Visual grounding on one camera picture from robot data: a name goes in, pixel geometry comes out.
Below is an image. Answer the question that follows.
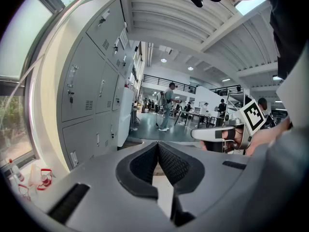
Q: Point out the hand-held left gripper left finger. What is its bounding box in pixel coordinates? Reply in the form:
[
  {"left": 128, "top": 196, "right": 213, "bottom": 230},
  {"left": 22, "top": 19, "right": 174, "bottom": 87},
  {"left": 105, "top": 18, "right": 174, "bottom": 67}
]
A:
[{"left": 115, "top": 141, "right": 159, "bottom": 201}]

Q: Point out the metal staircase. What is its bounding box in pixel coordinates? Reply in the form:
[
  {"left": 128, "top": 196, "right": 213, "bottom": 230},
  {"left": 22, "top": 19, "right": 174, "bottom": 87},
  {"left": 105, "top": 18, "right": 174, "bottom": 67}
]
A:
[{"left": 209, "top": 84, "right": 246, "bottom": 111}]

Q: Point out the black mezzanine railing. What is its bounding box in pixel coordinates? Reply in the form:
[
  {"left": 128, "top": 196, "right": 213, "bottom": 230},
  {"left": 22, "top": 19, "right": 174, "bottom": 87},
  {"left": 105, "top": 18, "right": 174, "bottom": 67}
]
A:
[{"left": 142, "top": 74, "right": 197, "bottom": 93}]

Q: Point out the white paper notice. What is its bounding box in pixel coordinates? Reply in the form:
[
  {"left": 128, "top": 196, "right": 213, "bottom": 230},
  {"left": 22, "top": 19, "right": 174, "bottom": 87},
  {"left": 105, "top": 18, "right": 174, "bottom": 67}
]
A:
[{"left": 119, "top": 27, "right": 129, "bottom": 50}]

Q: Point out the work table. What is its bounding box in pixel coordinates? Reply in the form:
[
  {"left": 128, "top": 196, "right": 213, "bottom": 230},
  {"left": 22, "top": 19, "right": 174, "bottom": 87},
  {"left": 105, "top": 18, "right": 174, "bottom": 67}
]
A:
[{"left": 174, "top": 110, "right": 211, "bottom": 127}]

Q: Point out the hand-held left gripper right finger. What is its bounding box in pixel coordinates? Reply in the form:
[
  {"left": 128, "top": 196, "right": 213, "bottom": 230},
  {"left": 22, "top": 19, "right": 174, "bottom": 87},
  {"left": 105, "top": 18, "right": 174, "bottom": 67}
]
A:
[{"left": 158, "top": 141, "right": 206, "bottom": 227}]

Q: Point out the red capped plastic bottle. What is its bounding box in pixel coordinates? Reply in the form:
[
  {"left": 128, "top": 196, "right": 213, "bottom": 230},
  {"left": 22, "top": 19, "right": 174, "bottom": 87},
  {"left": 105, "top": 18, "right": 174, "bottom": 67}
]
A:
[{"left": 8, "top": 158, "right": 25, "bottom": 183}]

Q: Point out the skylight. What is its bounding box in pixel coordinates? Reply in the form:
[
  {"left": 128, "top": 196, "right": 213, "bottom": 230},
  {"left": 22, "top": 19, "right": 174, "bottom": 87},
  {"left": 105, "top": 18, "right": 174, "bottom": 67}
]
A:
[{"left": 235, "top": 0, "right": 267, "bottom": 16}]

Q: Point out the person's dark shirt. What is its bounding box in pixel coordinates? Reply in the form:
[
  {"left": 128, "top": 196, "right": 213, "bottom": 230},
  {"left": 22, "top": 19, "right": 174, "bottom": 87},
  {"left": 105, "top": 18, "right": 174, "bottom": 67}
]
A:
[{"left": 264, "top": 0, "right": 309, "bottom": 80}]

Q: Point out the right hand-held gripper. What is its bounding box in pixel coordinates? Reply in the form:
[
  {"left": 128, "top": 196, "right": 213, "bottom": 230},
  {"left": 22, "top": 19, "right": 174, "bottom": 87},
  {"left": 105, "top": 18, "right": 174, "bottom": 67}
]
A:
[{"left": 190, "top": 99, "right": 267, "bottom": 156}]

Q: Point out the clear jar with red clasp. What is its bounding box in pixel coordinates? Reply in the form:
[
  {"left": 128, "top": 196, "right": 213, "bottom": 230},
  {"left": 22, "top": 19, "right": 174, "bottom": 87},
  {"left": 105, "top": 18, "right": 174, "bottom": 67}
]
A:
[{"left": 36, "top": 168, "right": 53, "bottom": 191}]

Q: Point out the large window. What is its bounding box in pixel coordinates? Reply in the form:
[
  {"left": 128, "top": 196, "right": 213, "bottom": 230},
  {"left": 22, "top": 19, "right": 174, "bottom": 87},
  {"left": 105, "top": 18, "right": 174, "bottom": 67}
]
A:
[{"left": 0, "top": 0, "right": 97, "bottom": 164}]

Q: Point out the white cabinet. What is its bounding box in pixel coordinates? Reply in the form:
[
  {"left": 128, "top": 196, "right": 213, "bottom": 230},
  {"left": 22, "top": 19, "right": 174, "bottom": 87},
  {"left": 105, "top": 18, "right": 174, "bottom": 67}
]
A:
[{"left": 117, "top": 86, "right": 136, "bottom": 147}]

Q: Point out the bank of grey locker doors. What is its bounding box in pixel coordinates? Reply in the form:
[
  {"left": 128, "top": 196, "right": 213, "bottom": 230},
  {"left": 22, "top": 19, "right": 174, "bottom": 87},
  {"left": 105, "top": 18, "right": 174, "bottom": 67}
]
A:
[{"left": 56, "top": 0, "right": 136, "bottom": 171}]

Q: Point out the person's right forearm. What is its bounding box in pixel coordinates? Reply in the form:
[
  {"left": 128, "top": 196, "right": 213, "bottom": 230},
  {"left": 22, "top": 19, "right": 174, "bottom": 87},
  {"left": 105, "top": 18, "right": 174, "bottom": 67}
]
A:
[{"left": 245, "top": 116, "right": 293, "bottom": 156}]

